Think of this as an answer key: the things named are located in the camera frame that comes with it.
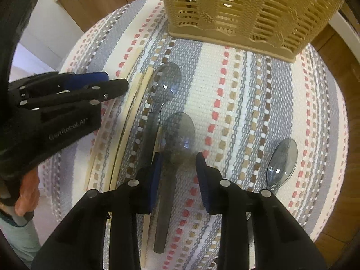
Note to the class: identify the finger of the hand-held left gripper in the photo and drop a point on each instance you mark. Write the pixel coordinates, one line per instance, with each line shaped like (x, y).
(84, 79)
(112, 88)

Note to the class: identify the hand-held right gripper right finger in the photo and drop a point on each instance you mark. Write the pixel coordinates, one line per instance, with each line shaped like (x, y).
(204, 180)

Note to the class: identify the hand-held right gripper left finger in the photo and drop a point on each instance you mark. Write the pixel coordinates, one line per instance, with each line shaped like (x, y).
(156, 182)

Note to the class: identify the translucent grey plastic spoon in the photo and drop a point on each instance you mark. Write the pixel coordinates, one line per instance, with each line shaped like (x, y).
(177, 140)
(282, 163)
(166, 84)

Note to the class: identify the beige plastic utensil basket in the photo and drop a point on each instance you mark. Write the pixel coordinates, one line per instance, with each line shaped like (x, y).
(225, 5)

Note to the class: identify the person's left forearm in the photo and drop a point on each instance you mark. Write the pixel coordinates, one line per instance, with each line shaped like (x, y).
(14, 239)

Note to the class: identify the person's left hand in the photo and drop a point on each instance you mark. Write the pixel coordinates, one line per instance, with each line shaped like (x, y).
(28, 191)

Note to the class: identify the striped woven mat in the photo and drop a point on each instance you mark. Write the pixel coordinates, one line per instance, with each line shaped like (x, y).
(239, 104)

